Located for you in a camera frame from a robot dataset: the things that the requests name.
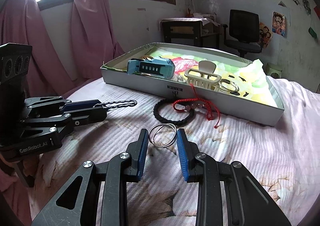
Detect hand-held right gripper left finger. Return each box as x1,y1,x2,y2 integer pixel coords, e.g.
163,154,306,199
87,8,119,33
31,129,149,226

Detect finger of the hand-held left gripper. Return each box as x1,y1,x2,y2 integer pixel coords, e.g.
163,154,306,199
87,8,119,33
21,107,108,139
25,96,102,117

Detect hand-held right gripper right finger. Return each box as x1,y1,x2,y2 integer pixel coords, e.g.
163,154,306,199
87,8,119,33
176,128,292,226

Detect linked metal rings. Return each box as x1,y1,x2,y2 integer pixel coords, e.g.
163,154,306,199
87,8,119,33
148,124,177,147

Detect thin black braided hair tie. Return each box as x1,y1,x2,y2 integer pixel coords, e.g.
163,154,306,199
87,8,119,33
100,99,138,111

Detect white cardboard box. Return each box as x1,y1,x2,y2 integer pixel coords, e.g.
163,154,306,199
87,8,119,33
100,42,285,127

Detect beige hair claw clip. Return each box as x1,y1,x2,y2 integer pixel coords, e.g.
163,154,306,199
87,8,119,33
184,60,222,92

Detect blue smartwatch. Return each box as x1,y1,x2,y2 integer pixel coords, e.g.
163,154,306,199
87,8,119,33
127,57,175,79

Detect pink curtain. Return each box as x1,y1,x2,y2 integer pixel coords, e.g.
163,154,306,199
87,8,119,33
70,0,125,87
0,0,75,92

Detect silver bangles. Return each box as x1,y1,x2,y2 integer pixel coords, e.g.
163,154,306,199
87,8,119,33
219,79,239,93

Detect pink blanket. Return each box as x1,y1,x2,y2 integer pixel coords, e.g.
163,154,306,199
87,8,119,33
0,159,34,226

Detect green plastic stool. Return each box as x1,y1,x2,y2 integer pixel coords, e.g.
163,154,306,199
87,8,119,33
266,62,283,79

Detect dark wooden desk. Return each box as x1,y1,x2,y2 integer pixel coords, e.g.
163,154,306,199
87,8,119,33
160,18,220,48

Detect pile of white papers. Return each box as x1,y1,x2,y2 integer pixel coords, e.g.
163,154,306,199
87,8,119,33
192,13,216,21

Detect black office chair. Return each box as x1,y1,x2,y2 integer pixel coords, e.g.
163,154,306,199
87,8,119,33
221,9,263,58

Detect round cartoon fan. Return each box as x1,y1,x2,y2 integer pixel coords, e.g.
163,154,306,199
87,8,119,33
259,23,272,49

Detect thick black hair tie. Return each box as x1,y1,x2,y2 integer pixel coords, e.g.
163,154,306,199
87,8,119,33
153,99,188,127

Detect red string bead bracelet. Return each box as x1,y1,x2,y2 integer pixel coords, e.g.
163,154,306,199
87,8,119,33
172,84,222,129

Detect cartoon wall poster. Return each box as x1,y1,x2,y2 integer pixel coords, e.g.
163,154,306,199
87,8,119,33
272,12,288,38

